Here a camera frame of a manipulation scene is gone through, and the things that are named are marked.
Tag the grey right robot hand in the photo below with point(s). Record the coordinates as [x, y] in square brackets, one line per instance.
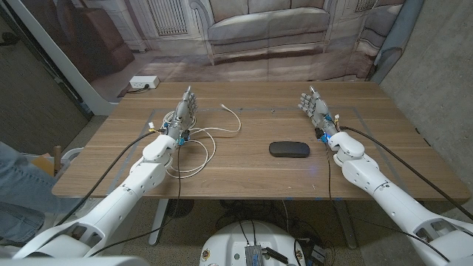
[319, 111]

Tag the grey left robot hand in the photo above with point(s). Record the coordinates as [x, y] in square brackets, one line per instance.
[183, 118]

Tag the black glasses case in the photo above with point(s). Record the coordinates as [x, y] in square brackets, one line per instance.
[289, 149]

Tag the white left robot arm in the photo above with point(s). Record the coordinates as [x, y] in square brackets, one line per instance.
[122, 199]

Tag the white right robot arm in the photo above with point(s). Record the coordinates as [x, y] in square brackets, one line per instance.
[388, 199]

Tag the white power strip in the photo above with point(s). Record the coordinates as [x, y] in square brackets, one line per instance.
[144, 81]

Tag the printed sofa room backdrop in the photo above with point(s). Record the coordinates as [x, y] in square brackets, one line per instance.
[266, 37]

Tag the white table leg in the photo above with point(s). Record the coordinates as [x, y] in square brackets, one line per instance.
[347, 229]
[159, 221]

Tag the grey rolled backdrop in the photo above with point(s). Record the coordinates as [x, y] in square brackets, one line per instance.
[397, 37]

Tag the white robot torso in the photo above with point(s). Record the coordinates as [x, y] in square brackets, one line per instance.
[229, 244]

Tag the white leaning board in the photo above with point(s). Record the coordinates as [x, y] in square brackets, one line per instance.
[55, 48]

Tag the brown cardboard box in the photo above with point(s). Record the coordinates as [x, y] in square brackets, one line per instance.
[42, 164]

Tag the grey finned electronics box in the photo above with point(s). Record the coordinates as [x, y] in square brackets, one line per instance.
[254, 255]

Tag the person in blue jeans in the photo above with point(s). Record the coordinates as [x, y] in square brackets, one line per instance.
[22, 184]

